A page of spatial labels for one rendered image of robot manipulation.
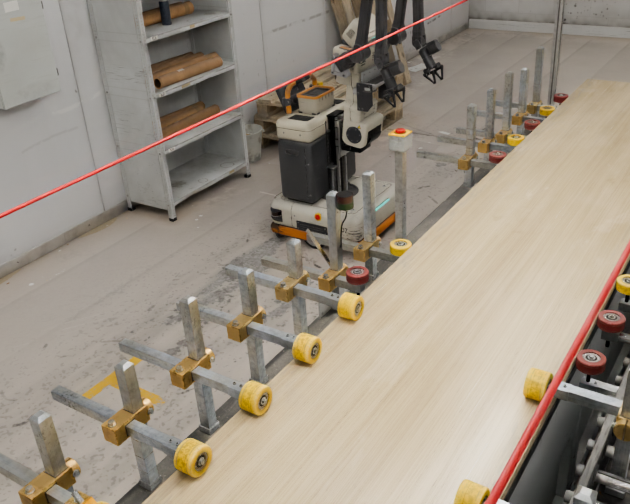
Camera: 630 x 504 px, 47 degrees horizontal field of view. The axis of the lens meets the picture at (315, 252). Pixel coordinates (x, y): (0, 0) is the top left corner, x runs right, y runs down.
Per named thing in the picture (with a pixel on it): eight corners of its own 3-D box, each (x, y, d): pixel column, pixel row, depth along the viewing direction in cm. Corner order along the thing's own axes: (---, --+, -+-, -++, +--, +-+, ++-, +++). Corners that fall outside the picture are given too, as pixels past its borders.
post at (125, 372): (146, 502, 205) (113, 364, 182) (154, 494, 207) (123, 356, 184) (155, 507, 203) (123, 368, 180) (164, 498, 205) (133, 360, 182)
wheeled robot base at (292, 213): (269, 234, 477) (265, 200, 466) (321, 198, 523) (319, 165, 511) (358, 257, 444) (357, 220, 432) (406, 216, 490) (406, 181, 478)
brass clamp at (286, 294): (274, 298, 241) (272, 285, 238) (297, 280, 250) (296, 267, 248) (289, 303, 237) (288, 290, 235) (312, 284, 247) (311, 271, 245)
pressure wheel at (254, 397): (241, 380, 192) (259, 379, 199) (234, 410, 192) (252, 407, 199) (260, 387, 189) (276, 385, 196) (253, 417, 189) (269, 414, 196)
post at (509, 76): (499, 159, 402) (505, 72, 379) (502, 157, 404) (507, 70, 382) (505, 160, 400) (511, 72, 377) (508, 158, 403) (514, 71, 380)
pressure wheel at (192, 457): (200, 444, 182) (183, 474, 179) (185, 432, 176) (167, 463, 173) (218, 452, 179) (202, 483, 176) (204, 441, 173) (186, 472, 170)
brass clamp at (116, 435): (103, 439, 186) (99, 424, 184) (140, 408, 196) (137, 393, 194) (120, 447, 183) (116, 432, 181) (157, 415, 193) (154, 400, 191)
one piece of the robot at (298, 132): (280, 215, 470) (269, 88, 431) (326, 184, 510) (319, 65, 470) (325, 225, 454) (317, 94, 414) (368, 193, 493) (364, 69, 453)
